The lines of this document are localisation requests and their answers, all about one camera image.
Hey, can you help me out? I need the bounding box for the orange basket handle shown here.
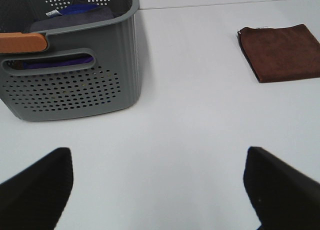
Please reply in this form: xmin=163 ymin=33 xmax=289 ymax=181
xmin=0 ymin=32 xmax=48 ymax=54

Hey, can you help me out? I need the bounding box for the grey perforated plastic basket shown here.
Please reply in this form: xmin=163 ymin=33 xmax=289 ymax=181
xmin=0 ymin=0 xmax=141 ymax=121

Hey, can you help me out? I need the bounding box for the blue purple towel in basket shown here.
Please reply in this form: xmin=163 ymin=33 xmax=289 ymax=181
xmin=22 ymin=2 xmax=99 ymax=70

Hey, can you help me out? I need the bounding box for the brown towel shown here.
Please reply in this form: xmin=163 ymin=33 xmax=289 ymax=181
xmin=237 ymin=24 xmax=320 ymax=83

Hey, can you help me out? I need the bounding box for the grey towel in basket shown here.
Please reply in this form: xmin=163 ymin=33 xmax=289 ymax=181
xmin=24 ymin=6 xmax=116 ymax=33

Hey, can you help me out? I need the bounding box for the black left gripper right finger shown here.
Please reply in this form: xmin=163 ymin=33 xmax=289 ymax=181
xmin=243 ymin=146 xmax=320 ymax=230

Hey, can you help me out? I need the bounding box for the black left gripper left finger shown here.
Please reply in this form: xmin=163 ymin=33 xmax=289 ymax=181
xmin=0 ymin=147 xmax=74 ymax=230

